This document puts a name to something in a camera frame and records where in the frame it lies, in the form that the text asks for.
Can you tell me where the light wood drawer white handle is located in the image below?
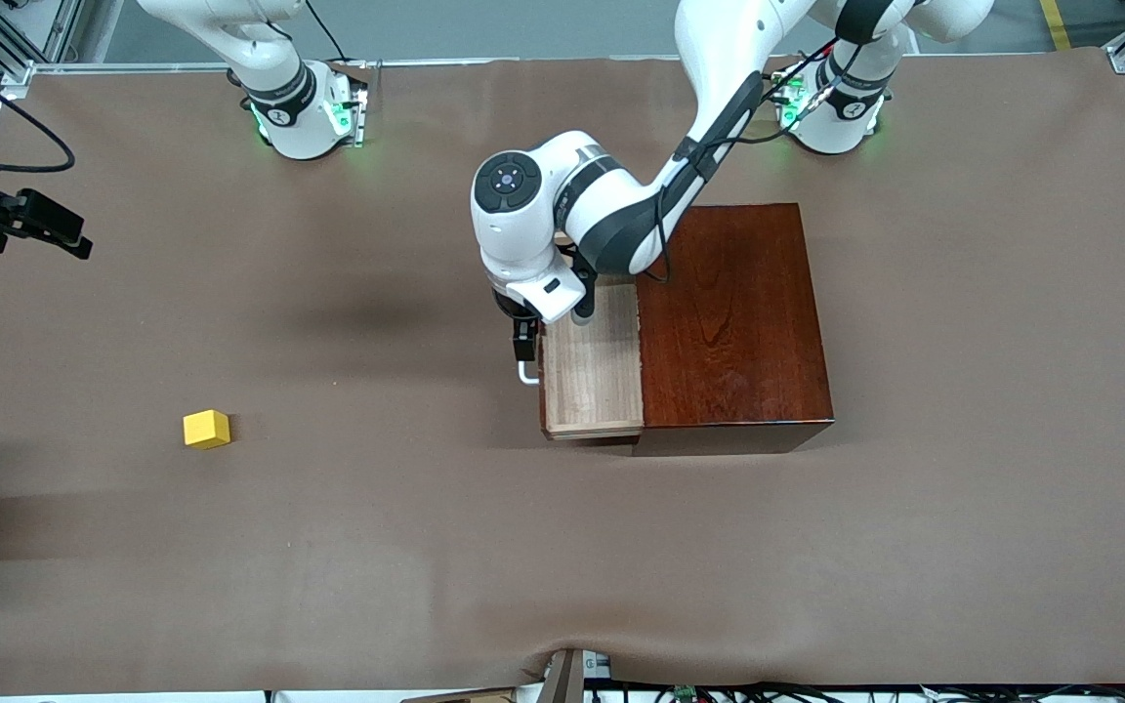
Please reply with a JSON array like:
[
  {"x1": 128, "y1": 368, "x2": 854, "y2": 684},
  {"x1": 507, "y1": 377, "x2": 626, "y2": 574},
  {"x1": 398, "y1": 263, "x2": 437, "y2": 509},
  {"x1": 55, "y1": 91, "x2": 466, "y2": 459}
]
[{"x1": 518, "y1": 273, "x2": 646, "y2": 442}]

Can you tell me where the yellow block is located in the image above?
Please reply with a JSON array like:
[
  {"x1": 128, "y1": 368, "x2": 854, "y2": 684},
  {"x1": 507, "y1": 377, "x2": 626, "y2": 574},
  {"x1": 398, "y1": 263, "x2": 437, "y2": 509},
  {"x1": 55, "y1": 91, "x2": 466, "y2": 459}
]
[{"x1": 183, "y1": 409, "x2": 231, "y2": 449}]

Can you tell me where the dark brown wooden cabinet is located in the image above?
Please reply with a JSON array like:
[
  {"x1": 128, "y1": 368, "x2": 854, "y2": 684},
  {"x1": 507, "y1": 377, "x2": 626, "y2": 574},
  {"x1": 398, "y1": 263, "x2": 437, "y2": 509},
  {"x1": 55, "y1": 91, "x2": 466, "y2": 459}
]
[{"x1": 633, "y1": 203, "x2": 835, "y2": 458}]

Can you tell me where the table cover sheet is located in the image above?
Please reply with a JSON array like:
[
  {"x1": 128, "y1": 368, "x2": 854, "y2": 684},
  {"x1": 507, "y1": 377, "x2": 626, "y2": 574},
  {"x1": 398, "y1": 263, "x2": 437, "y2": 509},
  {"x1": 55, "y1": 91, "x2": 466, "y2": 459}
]
[{"x1": 0, "y1": 49, "x2": 1125, "y2": 699}]

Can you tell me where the black right arm base cable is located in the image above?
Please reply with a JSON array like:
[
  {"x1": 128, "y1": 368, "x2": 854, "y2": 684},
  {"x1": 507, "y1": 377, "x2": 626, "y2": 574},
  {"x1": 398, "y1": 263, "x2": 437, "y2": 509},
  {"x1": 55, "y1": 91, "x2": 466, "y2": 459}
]
[{"x1": 304, "y1": 0, "x2": 373, "y2": 69}]

